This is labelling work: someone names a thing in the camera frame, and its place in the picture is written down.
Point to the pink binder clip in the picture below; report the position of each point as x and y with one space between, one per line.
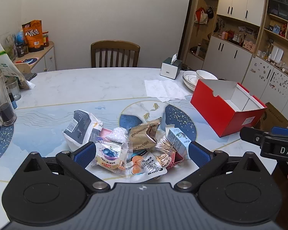
175 160

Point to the red lid jar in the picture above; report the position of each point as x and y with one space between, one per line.
45 40

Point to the white dark blue snack bag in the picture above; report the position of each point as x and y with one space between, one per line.
79 127

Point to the green white plastic bag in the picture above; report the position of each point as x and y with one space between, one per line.
3 60

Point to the brown cardboard box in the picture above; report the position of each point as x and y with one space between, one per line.
276 118

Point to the pink ribbed pad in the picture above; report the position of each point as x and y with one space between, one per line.
105 133

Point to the blueberry cake packet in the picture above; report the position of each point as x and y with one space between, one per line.
108 155

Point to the clear bag of white cotton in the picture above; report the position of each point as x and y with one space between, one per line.
117 135

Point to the small white green carton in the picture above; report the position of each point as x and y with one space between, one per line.
177 136

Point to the red hanging bag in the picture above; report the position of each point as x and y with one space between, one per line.
201 16

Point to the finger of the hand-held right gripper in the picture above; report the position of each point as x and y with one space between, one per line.
249 134
283 131

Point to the dark jar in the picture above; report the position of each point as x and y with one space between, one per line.
21 50

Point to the blue round mat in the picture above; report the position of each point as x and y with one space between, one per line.
28 60

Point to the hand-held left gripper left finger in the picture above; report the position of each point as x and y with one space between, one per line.
85 153

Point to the clear glass cup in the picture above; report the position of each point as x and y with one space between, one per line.
14 88

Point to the white bowl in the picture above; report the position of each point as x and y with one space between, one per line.
205 74

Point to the white cupboard unit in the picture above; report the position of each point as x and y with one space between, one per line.
232 4

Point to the bag of cotton swabs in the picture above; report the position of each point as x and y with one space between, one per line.
166 145

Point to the orange snack bag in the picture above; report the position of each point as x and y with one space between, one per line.
33 36

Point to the tall glass jar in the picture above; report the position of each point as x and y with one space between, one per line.
2 100

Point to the small blue globe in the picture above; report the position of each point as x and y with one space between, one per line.
21 36

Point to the gold snack packet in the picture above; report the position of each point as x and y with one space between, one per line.
144 134

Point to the small white plate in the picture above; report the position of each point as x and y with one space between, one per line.
189 75

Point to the wooden chair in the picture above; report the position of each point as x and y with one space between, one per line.
115 45

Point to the red cardboard box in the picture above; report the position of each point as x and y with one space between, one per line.
211 110

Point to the green white tissue box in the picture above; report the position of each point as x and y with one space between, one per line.
169 70

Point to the white pouch orange print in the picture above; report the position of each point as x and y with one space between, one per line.
146 167

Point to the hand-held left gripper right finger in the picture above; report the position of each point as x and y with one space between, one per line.
198 153

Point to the small blue bottle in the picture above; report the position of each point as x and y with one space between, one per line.
13 103

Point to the low white side cabinet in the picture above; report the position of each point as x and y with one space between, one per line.
46 60

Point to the white sticker cabinet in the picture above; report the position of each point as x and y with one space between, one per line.
271 81

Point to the white paper sheet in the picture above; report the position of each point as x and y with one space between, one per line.
163 87
180 98

